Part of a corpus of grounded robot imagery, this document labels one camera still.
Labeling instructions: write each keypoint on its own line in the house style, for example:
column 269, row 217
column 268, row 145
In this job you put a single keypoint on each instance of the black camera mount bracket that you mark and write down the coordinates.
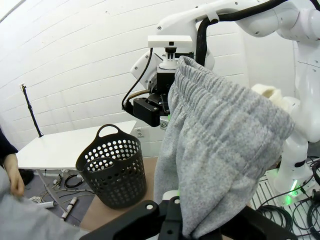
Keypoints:
column 170, row 53

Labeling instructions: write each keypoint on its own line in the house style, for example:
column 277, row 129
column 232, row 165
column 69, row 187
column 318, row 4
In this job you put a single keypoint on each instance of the white side table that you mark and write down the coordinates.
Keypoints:
column 62, row 145

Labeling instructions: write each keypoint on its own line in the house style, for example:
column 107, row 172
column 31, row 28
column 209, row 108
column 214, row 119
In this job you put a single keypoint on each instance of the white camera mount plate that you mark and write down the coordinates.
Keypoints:
column 160, row 41

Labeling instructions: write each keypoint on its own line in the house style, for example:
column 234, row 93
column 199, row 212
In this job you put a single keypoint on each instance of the dark grey perforated basket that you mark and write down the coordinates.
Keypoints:
column 117, row 180

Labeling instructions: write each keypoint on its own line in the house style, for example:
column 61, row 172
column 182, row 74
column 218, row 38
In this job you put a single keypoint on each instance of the grey training pants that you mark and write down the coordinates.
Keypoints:
column 212, row 137

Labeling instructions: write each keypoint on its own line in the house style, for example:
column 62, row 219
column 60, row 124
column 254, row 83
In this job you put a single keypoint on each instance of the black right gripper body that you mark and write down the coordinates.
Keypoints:
column 165, row 81

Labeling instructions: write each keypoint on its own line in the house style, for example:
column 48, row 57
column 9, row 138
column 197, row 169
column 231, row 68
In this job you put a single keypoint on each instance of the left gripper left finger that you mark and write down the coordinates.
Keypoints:
column 140, row 220

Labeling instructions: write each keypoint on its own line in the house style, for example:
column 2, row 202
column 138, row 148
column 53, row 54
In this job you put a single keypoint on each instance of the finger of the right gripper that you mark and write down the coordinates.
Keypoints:
column 147, row 110

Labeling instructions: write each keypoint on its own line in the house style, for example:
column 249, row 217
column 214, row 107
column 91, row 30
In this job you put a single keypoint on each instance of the white wall outlet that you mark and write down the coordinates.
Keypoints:
column 140, row 132

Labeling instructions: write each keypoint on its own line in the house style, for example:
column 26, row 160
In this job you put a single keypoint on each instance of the person's right hand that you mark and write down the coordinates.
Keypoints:
column 15, row 175

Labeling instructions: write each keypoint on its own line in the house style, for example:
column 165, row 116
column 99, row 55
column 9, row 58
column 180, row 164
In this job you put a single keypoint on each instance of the black tripod stand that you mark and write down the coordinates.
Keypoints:
column 32, row 115

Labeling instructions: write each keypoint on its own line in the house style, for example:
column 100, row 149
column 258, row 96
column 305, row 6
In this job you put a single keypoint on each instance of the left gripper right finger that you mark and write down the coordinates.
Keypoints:
column 260, row 227

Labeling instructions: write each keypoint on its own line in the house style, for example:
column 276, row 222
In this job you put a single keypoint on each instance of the white tube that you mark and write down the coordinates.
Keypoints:
column 70, row 207

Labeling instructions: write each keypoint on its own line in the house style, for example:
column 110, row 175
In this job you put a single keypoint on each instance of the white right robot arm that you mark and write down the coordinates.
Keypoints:
column 310, row 87

